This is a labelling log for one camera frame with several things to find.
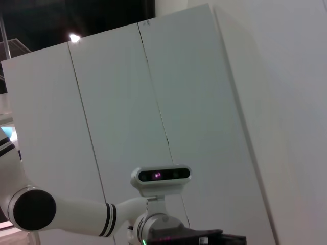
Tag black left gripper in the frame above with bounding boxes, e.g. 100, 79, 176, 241
149, 228, 247, 245

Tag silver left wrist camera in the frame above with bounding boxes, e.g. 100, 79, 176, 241
130, 164, 193, 223

